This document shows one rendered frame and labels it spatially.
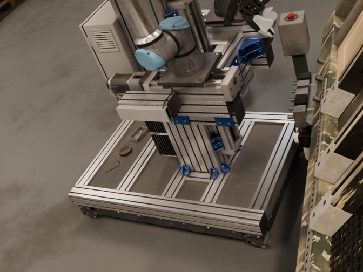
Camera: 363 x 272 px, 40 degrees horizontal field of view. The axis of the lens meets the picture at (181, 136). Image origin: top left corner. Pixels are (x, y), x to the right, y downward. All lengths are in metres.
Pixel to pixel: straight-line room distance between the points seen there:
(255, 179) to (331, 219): 1.28
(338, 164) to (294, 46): 1.06
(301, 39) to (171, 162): 1.08
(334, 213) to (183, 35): 0.97
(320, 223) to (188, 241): 1.44
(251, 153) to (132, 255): 0.90
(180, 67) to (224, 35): 0.48
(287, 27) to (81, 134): 2.11
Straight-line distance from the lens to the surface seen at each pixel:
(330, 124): 1.87
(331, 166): 1.62
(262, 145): 2.90
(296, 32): 2.50
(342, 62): 2.12
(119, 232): 3.07
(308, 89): 2.31
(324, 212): 1.45
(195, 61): 2.08
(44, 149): 4.11
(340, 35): 2.29
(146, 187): 2.93
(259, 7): 1.56
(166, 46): 1.97
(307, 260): 1.49
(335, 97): 1.85
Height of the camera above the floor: 2.10
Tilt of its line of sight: 37 degrees down
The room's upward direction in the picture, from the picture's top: 23 degrees counter-clockwise
